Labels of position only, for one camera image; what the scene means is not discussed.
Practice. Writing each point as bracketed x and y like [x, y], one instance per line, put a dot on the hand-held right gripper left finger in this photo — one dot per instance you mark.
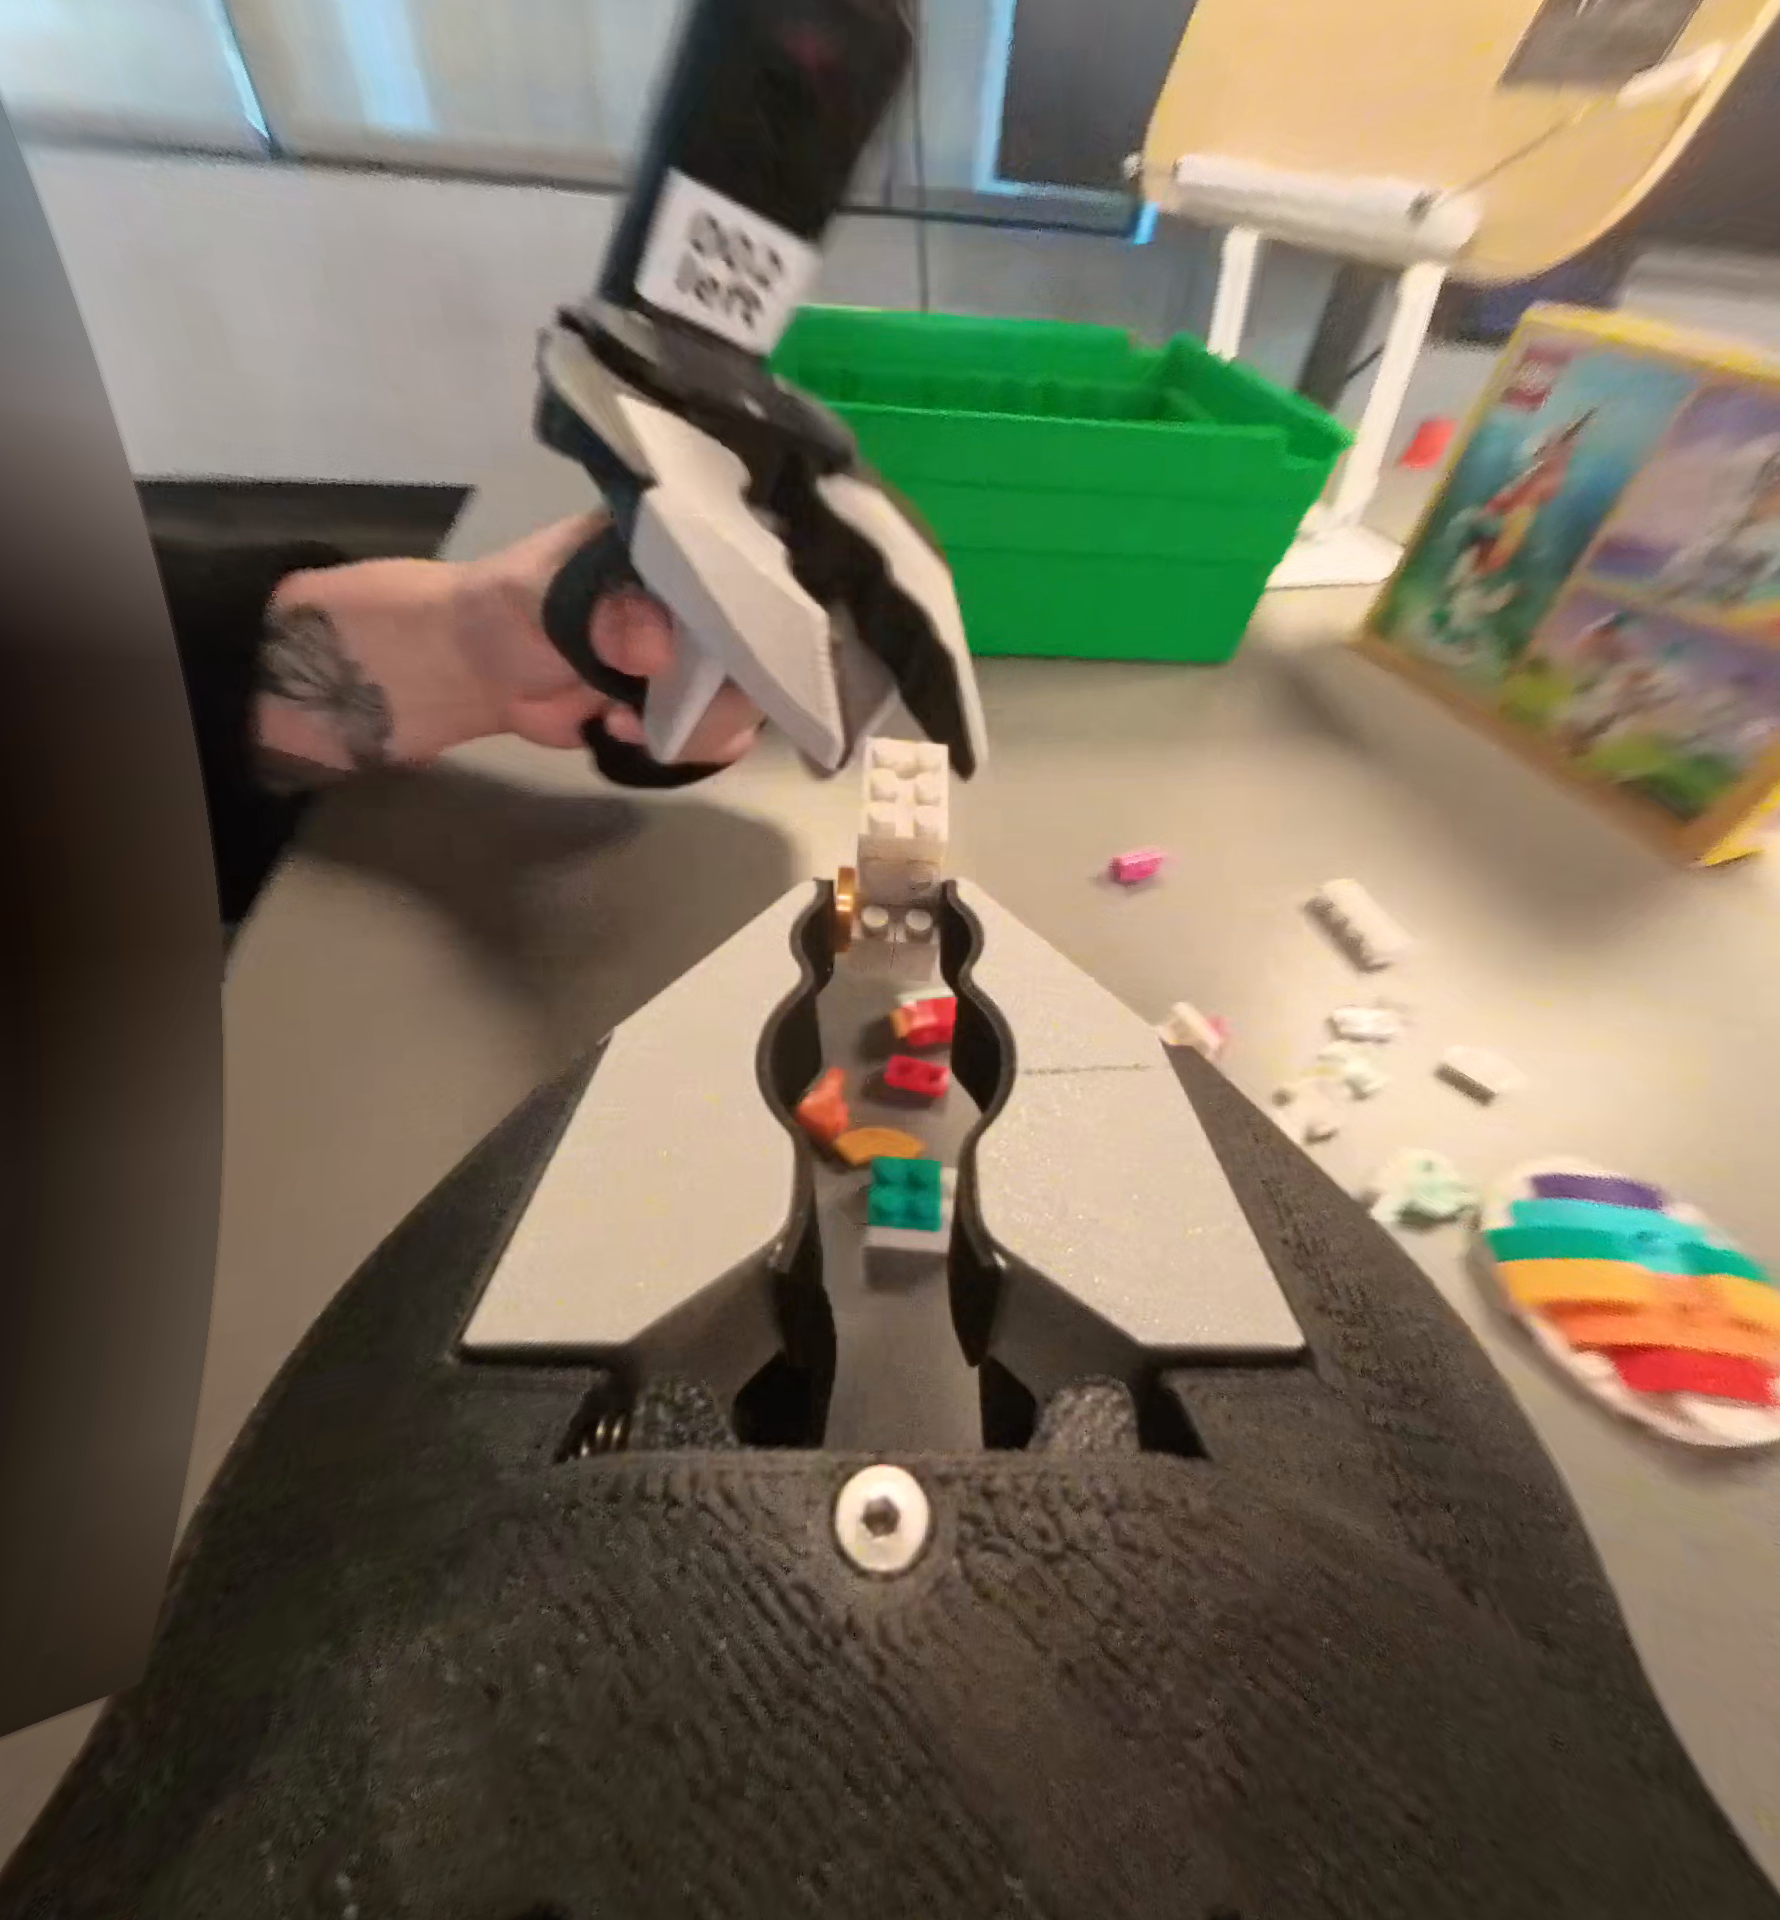
[635, 1200]

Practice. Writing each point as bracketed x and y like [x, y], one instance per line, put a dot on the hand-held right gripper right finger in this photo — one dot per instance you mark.
[1114, 1200]

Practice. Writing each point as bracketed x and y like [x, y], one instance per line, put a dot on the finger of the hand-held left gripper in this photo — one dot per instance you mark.
[740, 600]
[905, 585]

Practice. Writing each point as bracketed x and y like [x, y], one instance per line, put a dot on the white lego brick assembly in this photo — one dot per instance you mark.
[898, 818]

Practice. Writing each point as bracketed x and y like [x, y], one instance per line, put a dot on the pink and white lego piece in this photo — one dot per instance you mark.
[1192, 1031]

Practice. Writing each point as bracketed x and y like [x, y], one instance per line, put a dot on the green and grey lego brick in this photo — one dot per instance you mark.
[909, 1209]

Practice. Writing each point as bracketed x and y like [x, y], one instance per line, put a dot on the orange lego slope piece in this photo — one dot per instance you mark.
[825, 1113]

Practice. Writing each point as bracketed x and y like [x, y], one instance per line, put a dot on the small red lego brick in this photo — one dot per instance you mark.
[917, 1076]

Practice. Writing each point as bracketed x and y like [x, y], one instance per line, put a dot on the orange curved lego piece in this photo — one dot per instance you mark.
[879, 1146]

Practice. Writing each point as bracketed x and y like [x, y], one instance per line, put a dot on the cluster of small pale lego pieces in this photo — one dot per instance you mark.
[1341, 1072]

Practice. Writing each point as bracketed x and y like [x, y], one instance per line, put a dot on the red and white lego piece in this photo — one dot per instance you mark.
[929, 1020]

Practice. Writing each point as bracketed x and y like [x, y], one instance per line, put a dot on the mint green lego plate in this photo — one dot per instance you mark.
[1422, 1188]

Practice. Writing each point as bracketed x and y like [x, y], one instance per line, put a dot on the small pink lego piece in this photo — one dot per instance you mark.
[1139, 866]

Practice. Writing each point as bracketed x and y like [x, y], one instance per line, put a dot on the long white lego brick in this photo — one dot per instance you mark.
[1354, 922]

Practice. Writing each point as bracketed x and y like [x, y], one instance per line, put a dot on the rainbow lego oval plate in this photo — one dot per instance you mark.
[1640, 1298]

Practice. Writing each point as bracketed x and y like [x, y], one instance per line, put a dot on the lego set cardboard box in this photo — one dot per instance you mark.
[1625, 554]

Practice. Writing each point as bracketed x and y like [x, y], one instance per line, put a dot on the person's left hand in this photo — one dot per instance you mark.
[455, 645]

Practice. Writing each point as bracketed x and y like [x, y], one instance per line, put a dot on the green plastic bin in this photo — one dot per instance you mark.
[1101, 510]

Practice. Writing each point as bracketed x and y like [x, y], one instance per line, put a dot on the dark screen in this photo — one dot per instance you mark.
[1084, 82]

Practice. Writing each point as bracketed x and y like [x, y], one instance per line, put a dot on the small red object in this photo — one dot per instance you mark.
[1426, 443]

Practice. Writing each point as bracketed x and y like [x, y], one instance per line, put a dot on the wooden stool with white frame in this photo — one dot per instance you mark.
[1354, 91]

